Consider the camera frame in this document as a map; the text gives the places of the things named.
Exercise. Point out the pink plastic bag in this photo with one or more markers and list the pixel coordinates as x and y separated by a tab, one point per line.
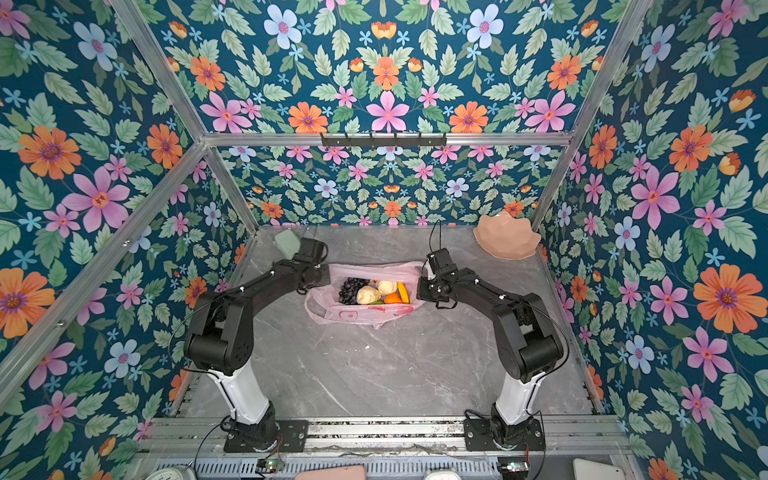
323	306

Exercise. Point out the fake dark grapes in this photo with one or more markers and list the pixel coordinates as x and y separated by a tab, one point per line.
348	291

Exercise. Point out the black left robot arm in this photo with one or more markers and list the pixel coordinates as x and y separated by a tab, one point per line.
220	342

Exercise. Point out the fake yellow banana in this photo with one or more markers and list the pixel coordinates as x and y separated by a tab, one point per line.
403	293

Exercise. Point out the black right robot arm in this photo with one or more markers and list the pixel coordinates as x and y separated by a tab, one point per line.
528	344

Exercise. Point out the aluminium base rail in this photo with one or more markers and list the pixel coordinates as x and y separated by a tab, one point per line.
361	436

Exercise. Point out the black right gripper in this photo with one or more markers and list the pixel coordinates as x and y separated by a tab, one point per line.
422	293

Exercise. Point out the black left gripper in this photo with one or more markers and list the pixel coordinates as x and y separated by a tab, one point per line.
325	278

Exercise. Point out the black hook rail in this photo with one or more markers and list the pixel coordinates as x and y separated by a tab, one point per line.
371	140

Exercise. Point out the fake beige garlic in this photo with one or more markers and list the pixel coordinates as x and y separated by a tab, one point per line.
386	287
367	295

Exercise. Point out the pink scalloped bowl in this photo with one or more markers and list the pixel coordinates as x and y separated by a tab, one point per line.
506	237

